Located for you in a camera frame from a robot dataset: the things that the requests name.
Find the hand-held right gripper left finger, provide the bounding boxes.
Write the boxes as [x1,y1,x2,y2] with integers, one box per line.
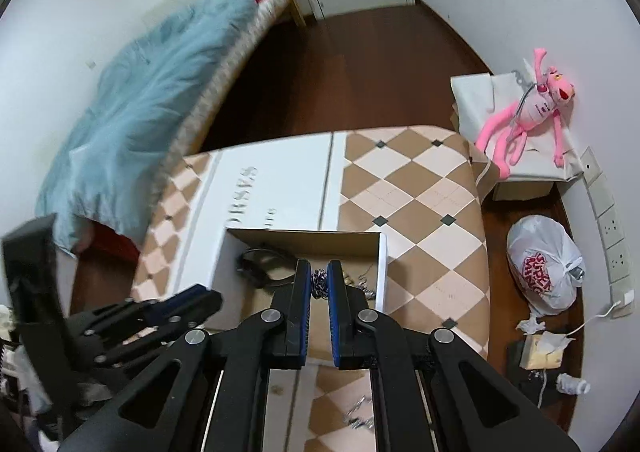
[60,259,312,452]

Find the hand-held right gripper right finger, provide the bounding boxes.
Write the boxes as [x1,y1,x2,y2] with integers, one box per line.
[327,260,582,452]

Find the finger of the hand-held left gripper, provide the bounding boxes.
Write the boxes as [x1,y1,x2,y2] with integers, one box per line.
[67,283,224,340]
[92,324,191,373]

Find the silver beaded chain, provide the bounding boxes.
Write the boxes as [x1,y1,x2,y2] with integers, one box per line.
[311,268,329,302]

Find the silver jewelry pieces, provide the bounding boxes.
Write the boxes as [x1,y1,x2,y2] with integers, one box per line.
[342,266,377,304]

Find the red cloth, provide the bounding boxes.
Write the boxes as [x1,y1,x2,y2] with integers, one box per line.
[75,224,143,265]

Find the metal clips on table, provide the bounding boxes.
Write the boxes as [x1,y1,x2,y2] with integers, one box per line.
[342,394,377,431]

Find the flat white printed box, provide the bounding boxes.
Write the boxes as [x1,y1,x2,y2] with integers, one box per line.
[164,131,349,294]

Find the checkered tablecloth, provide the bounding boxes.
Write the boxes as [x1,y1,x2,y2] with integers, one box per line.
[129,124,492,452]

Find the light blue blanket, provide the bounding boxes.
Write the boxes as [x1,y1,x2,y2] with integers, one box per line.
[34,0,289,259]

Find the crumpled white tissue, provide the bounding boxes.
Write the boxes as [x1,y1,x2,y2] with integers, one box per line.
[516,316,549,336]

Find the tissue box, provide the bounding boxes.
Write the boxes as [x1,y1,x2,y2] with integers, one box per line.
[520,332,577,371]

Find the white plastic bag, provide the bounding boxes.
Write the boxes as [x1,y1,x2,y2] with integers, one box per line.
[506,214,587,319]

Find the bed mattress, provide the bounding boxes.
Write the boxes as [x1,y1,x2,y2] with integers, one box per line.
[148,0,294,205]

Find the small white bottle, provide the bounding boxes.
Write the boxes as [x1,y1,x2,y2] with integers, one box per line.
[556,373,592,396]

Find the white covered cardboard box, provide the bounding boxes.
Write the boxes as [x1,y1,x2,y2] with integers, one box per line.
[449,71,585,202]

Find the pink plush toy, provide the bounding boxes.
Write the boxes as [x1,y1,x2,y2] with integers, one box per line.
[474,48,577,181]

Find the white cable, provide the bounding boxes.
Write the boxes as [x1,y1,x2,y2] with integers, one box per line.
[535,301,623,408]

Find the white wall socket strip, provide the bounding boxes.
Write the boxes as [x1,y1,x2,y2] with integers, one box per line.
[579,146,637,319]

